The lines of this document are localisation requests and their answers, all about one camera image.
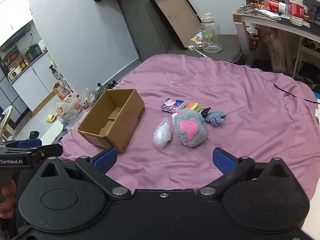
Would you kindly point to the clear plastic bag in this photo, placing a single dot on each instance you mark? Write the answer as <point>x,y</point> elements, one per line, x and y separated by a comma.
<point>92,96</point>

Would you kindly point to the grey bedside cabinet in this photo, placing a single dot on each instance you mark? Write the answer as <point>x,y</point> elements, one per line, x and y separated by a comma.
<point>230,47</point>

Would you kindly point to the grey sneaker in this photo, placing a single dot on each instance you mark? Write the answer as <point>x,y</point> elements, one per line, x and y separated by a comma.
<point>113,83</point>
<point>107,85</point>

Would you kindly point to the red label drink bottle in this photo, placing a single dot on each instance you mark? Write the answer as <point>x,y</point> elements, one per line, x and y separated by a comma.
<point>78,102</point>

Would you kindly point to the red label plastic bottle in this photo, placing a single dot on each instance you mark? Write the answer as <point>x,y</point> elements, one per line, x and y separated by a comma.
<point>275,5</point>

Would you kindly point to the white printed plastic bag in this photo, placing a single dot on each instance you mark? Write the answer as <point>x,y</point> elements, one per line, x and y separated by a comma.
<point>67,108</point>

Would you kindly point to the white body scale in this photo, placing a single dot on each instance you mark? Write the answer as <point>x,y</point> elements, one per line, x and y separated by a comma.
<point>52,131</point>

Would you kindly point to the white stuffing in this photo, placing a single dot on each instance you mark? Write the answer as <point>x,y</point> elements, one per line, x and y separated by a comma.
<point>162,135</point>

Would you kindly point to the white yellow tub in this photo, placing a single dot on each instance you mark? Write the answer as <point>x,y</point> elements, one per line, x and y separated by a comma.
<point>195,40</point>

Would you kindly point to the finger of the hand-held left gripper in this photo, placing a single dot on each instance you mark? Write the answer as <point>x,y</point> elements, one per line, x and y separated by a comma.
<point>50,150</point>
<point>28,143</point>

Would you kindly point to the person's left hand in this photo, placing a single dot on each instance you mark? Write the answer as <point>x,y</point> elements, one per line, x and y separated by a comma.
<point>7,195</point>

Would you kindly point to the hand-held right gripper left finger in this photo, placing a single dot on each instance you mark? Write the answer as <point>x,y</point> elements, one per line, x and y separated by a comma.
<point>105,158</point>

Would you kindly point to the black lace cloth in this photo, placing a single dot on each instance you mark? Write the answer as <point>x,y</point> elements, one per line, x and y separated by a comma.
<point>205,111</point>

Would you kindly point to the white desk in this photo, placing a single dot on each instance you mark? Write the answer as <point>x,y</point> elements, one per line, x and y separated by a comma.
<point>275,23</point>

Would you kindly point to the red snack bag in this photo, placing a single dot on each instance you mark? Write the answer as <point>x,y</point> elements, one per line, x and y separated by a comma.
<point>253,40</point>

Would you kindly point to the yellow slipper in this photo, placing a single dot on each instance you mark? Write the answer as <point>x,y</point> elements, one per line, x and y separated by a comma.
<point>52,118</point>

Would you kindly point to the black spray bottle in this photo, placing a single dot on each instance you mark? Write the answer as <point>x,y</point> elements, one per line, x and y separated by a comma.
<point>53,73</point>

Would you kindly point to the brown cardboard box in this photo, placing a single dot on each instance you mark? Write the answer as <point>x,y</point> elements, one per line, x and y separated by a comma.
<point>125,120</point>

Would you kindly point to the grey wardrobe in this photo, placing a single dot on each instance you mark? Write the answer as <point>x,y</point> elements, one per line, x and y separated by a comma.
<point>140,25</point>

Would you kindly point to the grey plush with pink heart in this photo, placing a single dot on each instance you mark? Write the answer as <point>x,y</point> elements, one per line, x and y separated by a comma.
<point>190,130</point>

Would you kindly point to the clear water bottle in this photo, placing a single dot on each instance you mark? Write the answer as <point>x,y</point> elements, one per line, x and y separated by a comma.
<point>296,7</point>

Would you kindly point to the white kitchen cabinet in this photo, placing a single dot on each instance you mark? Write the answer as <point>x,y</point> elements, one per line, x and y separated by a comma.
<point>32,85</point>

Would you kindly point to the black framed brown board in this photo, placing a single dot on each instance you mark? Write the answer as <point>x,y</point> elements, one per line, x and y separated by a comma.
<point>175,15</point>

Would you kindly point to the blue lace cloth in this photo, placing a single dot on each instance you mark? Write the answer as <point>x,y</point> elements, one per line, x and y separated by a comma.
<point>215,117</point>

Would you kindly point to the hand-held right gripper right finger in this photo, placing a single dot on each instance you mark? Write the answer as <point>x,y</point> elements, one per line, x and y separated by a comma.
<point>223,161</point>

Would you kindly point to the large clear glass jar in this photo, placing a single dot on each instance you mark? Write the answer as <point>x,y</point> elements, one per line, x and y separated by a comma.
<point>212,42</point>

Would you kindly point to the small blue card box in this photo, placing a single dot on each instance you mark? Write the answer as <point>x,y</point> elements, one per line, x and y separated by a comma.
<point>172,105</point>

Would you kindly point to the pink bed sheet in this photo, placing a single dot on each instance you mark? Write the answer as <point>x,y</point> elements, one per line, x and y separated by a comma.
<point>225,85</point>

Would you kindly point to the white tote bag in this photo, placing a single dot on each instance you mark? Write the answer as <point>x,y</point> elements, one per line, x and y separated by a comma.
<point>280,52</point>

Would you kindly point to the small orange white carton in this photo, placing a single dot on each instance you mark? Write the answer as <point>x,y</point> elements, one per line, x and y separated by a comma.
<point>61,91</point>

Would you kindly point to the hamburger toy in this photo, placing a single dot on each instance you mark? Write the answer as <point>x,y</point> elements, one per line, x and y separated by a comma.
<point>193,106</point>

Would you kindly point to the white remote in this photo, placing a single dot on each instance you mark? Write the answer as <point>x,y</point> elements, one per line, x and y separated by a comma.
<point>267,13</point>

